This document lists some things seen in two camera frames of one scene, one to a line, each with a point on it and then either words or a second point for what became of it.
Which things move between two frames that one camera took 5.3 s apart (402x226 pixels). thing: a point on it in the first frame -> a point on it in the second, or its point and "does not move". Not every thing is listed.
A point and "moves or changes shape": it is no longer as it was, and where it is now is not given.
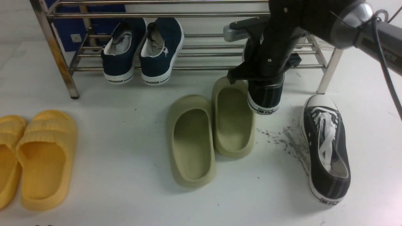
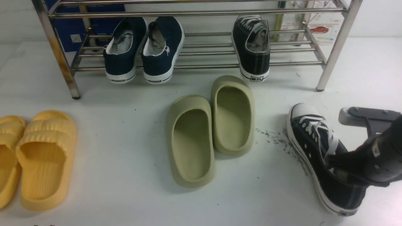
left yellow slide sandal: [12, 128] does not move
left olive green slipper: [190, 136] does not move
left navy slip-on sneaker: [119, 55] does not move
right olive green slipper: [233, 120] does not move
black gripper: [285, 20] -> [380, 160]
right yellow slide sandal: [46, 152] does not move
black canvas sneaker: [322, 137] moves or changes shape
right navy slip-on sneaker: [161, 45] does not move
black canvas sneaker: [264, 96] moves or changes shape
